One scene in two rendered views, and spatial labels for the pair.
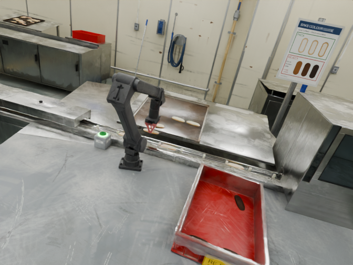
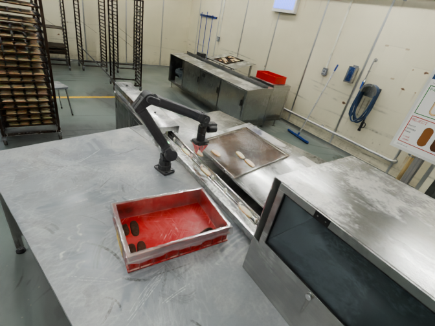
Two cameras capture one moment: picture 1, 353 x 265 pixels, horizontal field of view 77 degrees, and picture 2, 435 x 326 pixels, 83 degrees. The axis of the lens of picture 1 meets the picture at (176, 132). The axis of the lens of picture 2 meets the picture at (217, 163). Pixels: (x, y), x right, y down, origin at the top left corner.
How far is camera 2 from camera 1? 0.99 m
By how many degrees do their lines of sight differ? 37
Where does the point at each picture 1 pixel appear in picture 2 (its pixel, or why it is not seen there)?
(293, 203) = (248, 262)
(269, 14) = not seen: outside the picture
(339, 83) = not seen: outside the picture
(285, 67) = (406, 132)
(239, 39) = not seen: outside the picture
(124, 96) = (137, 105)
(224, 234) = (157, 237)
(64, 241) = (78, 182)
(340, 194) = (285, 274)
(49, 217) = (87, 169)
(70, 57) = (239, 92)
